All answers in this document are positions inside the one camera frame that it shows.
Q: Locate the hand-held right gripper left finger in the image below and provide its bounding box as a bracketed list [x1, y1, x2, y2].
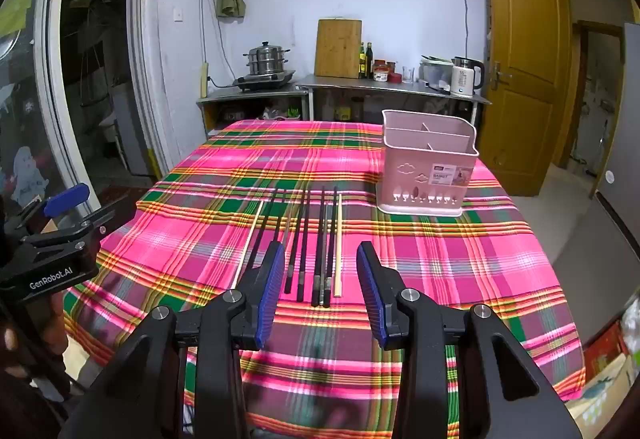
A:
[60, 241, 287, 439]

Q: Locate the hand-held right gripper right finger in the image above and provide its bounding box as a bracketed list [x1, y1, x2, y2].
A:
[356, 241, 583, 439]

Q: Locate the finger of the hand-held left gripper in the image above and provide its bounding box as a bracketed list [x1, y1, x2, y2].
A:
[5, 183, 92, 235]
[20, 206, 120, 252]

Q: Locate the black chopstick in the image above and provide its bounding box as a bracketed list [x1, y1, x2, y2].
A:
[245, 188, 279, 280]
[311, 185, 326, 307]
[257, 190, 288, 267]
[296, 190, 310, 303]
[284, 188, 307, 295]
[323, 186, 338, 309]

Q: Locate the grey metal chopstick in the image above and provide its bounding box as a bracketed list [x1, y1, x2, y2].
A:
[319, 205, 330, 306]
[279, 203, 298, 252]

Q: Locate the pink plastic utensil holder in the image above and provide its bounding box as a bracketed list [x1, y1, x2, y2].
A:
[376, 109, 480, 218]

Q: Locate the person's left hand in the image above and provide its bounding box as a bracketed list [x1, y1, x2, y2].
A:
[0, 291, 76, 402]

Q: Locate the pink plaid tablecloth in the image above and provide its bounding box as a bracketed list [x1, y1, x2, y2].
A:
[62, 119, 586, 439]

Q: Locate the glass sliding door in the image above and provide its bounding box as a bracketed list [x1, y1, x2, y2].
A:
[0, 0, 173, 220]

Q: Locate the low steel counter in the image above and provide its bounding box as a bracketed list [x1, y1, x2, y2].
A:
[196, 81, 311, 142]

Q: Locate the tall steel counter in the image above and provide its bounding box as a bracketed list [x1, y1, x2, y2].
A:
[295, 73, 493, 130]

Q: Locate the black cooktop stove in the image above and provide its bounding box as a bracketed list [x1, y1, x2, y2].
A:
[231, 69, 297, 92]

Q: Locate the steel steamer pot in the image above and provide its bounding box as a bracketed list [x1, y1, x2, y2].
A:
[243, 41, 292, 76]

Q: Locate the white electric kettle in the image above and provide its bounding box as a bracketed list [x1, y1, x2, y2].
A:
[451, 56, 486, 98]

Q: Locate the bamboo cutting board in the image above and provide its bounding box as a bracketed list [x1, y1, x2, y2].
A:
[314, 18, 363, 78]

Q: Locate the printed cardboard box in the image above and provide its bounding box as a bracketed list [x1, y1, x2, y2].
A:
[567, 351, 637, 426]

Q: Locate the white plastic bag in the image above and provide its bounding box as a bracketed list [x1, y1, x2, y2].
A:
[619, 296, 640, 355]

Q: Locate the yellow wooden door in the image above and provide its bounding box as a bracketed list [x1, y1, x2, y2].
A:
[484, 0, 572, 197]

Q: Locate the metal door lock handle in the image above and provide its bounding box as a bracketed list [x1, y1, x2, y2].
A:
[492, 61, 513, 88]

